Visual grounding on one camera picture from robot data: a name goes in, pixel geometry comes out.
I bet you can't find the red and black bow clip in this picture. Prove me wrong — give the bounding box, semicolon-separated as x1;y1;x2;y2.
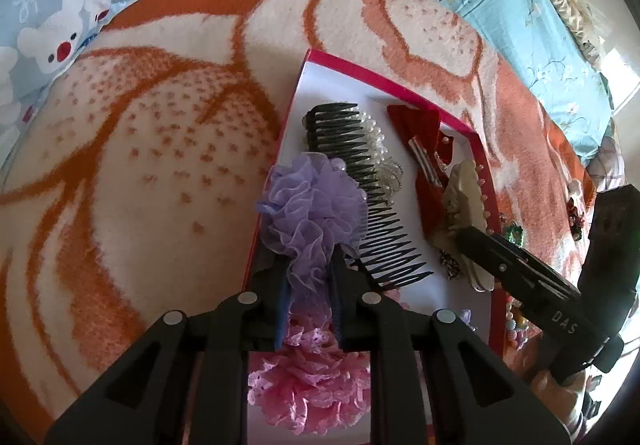
566;194;592;242

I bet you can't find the pink flower hair tie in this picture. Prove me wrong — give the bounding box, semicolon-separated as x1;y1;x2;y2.
248;310;373;429

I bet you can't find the colourful bead bracelet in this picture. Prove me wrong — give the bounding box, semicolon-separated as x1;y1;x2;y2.
502;302;543;343

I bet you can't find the purple mesh flower hair tie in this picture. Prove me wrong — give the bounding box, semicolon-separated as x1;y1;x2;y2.
256;152;369;328

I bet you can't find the beige claw hair clip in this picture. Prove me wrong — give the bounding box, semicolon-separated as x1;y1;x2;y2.
429;160;497;295

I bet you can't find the red bow hair clip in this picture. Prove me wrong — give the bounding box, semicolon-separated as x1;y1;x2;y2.
386;104;455;240

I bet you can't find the orange and white blanket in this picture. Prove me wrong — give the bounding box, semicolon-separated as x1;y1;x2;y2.
0;0;601;445

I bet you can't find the teal floral quilt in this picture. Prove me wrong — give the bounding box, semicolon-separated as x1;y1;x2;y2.
255;0;618;163

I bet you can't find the person's right hand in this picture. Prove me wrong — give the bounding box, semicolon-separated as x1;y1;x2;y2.
529;367;593;431

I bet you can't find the blue bear print pillow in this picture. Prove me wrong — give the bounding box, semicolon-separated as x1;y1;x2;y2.
0;0;253;161

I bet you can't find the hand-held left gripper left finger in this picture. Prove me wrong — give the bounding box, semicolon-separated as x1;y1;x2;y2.
45;245;292;445

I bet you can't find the black hair comb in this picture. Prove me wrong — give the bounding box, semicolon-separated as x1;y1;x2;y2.
303;102;435;290

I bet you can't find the purple plaid cloth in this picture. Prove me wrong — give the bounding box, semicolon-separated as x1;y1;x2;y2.
587;132;628;191

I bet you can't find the pearl butterfly hair accessory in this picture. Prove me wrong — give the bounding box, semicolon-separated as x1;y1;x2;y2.
350;109;407;198

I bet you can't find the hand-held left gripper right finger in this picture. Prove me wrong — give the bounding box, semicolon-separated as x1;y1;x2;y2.
327;245;573;445

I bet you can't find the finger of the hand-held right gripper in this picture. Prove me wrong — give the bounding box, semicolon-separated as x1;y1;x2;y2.
452;222;556;311
487;231;584;298

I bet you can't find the green flower hair clip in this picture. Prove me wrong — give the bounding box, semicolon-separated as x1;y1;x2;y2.
501;220;524;245

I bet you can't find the red box with white inside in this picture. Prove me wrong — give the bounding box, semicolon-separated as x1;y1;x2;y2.
242;48;506;445

